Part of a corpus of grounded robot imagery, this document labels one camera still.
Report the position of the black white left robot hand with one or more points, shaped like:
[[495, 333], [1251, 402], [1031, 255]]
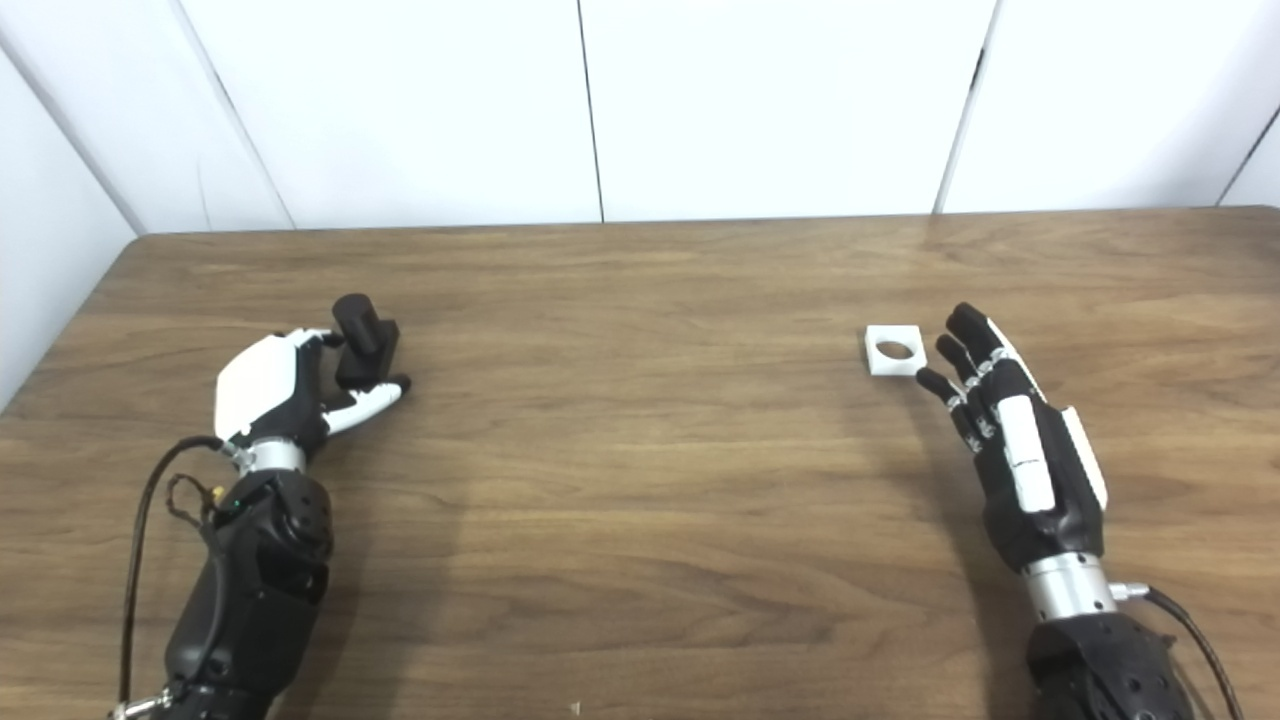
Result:
[[260, 385]]

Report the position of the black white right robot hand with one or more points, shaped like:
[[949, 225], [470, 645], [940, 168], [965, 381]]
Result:
[[1060, 510]]

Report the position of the black peg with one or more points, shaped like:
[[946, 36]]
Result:
[[365, 345]]

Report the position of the white square piece with hole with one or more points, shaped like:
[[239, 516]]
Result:
[[905, 366]]

